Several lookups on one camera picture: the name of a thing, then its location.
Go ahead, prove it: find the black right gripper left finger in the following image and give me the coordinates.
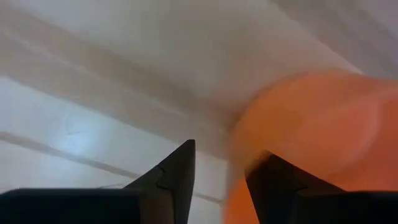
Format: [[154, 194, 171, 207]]
[[0, 139, 197, 224]]

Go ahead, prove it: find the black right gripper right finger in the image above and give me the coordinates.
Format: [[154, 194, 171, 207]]
[[244, 153, 398, 224]]

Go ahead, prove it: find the orange plastic bowl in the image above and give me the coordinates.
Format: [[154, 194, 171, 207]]
[[222, 70, 398, 224]]

